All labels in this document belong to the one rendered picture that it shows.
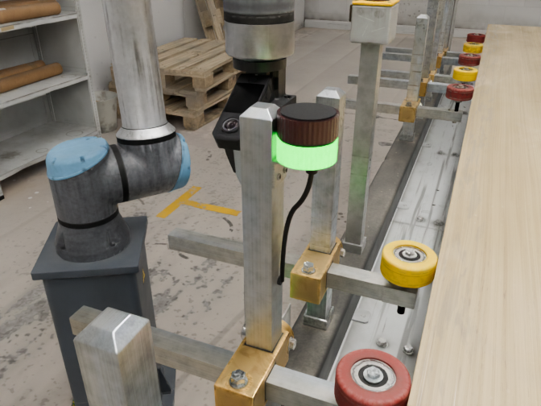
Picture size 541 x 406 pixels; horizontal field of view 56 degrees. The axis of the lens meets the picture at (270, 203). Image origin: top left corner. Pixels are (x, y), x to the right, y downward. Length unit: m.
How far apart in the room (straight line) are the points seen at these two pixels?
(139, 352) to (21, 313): 1.92
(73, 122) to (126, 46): 2.64
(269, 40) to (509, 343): 0.46
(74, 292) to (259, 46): 0.91
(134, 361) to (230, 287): 1.83
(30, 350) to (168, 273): 0.62
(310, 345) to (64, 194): 0.70
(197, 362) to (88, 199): 0.71
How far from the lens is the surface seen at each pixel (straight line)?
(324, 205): 0.80
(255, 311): 0.61
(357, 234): 1.11
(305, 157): 0.47
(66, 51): 3.71
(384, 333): 1.07
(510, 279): 0.78
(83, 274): 1.33
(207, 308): 2.08
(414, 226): 1.43
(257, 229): 0.55
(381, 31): 0.95
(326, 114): 0.48
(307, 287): 0.80
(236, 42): 0.66
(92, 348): 0.35
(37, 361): 2.03
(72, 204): 1.29
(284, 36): 0.66
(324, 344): 0.91
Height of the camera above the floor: 1.32
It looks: 28 degrees down
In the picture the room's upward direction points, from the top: straight up
